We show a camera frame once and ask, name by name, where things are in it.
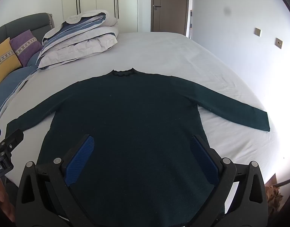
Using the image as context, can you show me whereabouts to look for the grey headboard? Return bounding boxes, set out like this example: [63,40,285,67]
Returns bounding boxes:
[0,12,55,46]

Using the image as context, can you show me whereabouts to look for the person's left hand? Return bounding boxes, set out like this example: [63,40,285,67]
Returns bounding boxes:
[0,179,16,223]

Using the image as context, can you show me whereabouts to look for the bed with white sheet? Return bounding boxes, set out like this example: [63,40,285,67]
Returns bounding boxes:
[0,32,281,195]

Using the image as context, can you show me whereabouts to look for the dark green sweater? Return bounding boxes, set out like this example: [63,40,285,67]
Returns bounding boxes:
[7,68,270,227]

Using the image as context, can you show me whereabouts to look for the yellow cushion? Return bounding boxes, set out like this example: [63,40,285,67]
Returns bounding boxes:
[0,37,22,86]

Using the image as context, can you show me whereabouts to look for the white pillows with striped cover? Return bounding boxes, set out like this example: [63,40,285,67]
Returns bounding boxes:
[36,9,119,72]

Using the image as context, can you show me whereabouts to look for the brown crumpled object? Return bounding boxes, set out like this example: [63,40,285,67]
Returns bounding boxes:
[264,184,284,216]

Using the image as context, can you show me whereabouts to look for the blue pillow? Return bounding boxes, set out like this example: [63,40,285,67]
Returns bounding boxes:
[0,51,43,128]

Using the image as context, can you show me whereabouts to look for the brown door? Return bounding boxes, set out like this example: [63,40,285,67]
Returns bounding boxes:
[151,0,191,36]

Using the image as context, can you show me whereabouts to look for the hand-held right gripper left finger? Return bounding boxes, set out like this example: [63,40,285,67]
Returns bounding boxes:
[15,134,98,227]

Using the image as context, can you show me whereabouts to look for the purple cushion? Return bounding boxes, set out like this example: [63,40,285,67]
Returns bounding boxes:
[10,30,43,68]

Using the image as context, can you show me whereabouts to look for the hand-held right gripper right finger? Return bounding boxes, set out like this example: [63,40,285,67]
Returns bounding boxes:
[189,135,269,227]

